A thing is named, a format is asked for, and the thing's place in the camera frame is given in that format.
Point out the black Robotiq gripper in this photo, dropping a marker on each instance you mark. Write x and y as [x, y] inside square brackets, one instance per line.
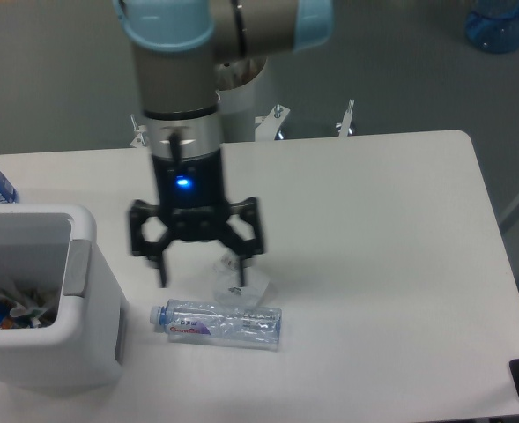
[193, 207]

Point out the white push-lid trash can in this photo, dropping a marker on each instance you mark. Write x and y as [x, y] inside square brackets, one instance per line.
[54, 248]

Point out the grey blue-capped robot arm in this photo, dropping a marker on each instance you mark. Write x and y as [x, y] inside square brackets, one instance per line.
[177, 47]

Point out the colourful trash inside can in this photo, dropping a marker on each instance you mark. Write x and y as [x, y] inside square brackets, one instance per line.
[29, 308]

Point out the crumpled clear plastic bag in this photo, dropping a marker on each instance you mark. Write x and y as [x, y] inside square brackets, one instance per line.
[227, 289]

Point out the clear crushed water bottle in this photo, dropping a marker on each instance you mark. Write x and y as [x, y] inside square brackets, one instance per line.
[206, 323]

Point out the blue water jug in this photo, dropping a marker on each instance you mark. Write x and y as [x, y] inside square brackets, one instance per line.
[493, 26]

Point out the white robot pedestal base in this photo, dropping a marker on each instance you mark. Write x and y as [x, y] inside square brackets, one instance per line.
[246, 106]

